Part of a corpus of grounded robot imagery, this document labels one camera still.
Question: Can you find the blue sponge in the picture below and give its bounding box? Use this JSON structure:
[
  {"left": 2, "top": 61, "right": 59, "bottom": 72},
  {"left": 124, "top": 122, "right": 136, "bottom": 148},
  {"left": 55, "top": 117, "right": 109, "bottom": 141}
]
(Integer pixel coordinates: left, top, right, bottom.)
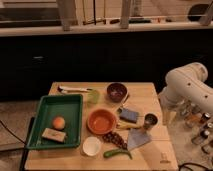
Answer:
[{"left": 119, "top": 108, "right": 139, "bottom": 123}]

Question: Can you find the metal cup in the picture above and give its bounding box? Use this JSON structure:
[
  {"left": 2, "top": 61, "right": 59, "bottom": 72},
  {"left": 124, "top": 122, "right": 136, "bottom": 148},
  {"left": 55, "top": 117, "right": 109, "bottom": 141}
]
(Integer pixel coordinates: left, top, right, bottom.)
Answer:
[{"left": 143, "top": 113, "right": 158, "bottom": 130}]

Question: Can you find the spice jar with dark lid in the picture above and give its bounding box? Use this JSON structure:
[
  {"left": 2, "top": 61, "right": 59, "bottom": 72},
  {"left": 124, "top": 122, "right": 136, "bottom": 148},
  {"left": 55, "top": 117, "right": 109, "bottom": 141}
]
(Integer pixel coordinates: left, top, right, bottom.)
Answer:
[{"left": 191, "top": 130, "right": 210, "bottom": 145}]

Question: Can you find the orange fruit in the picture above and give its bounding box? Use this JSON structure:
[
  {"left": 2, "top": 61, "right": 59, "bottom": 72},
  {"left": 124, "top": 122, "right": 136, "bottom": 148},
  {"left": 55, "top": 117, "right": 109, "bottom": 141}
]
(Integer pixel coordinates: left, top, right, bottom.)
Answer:
[{"left": 52, "top": 116, "right": 65, "bottom": 130}]

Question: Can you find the bunch of dark grapes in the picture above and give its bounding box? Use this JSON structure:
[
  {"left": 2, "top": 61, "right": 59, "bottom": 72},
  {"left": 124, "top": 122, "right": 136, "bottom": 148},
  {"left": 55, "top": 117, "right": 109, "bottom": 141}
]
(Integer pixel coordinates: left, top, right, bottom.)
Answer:
[{"left": 102, "top": 132, "right": 127, "bottom": 149}]

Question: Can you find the grey cloth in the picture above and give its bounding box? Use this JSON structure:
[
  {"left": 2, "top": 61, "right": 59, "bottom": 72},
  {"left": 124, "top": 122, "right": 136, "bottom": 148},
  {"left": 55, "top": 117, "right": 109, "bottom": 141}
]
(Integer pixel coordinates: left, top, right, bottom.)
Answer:
[{"left": 127, "top": 129, "right": 151, "bottom": 151}]

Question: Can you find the green plastic tray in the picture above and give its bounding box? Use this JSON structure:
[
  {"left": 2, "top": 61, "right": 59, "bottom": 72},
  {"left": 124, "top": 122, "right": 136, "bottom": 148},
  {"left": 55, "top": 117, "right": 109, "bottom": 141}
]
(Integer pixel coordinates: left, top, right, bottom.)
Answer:
[{"left": 27, "top": 94, "right": 83, "bottom": 150}]

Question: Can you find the orange bowl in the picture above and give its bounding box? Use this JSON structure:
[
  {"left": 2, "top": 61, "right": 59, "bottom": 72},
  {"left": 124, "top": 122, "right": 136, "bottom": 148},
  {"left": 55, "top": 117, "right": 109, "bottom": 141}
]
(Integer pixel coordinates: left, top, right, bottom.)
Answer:
[{"left": 87, "top": 109, "right": 116, "bottom": 135}]

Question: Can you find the yellow banana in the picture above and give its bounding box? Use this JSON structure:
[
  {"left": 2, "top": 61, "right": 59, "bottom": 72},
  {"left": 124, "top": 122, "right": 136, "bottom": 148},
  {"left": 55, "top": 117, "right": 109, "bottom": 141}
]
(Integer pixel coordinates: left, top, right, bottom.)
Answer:
[{"left": 116, "top": 124, "right": 141, "bottom": 129}]

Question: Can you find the brown sponge block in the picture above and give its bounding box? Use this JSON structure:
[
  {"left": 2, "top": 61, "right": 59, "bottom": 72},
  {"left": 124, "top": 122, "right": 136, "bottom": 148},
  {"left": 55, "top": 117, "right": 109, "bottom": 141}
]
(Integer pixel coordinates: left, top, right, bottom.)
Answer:
[{"left": 42, "top": 128, "right": 66, "bottom": 142}]

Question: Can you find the green translucent cup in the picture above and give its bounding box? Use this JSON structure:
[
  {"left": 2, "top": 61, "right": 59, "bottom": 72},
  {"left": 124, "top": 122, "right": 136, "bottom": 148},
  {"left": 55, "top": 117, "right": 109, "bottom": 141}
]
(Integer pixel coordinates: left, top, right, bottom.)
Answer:
[{"left": 88, "top": 90, "right": 100, "bottom": 104}]

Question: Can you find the spice jar with black lid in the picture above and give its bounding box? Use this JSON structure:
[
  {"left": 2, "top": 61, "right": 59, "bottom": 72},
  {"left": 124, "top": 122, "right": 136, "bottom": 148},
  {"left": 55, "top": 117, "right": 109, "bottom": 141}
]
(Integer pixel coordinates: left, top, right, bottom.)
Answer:
[{"left": 185, "top": 112, "right": 212, "bottom": 129}]

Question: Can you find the green cucumber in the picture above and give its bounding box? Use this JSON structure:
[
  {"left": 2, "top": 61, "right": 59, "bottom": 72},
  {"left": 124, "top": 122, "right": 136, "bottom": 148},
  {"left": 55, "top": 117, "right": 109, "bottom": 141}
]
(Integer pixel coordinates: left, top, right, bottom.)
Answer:
[{"left": 103, "top": 149, "right": 132, "bottom": 159}]

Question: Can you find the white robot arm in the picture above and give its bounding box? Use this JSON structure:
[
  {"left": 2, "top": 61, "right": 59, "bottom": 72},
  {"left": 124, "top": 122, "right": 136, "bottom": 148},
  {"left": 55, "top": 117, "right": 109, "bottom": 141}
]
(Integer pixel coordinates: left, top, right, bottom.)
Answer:
[{"left": 159, "top": 62, "right": 213, "bottom": 114}]

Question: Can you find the dark purple bowl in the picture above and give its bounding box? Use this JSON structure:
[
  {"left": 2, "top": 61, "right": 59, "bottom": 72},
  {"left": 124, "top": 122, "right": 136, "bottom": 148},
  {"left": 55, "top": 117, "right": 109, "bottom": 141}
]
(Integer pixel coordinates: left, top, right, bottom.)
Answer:
[{"left": 107, "top": 83, "right": 127, "bottom": 103}]

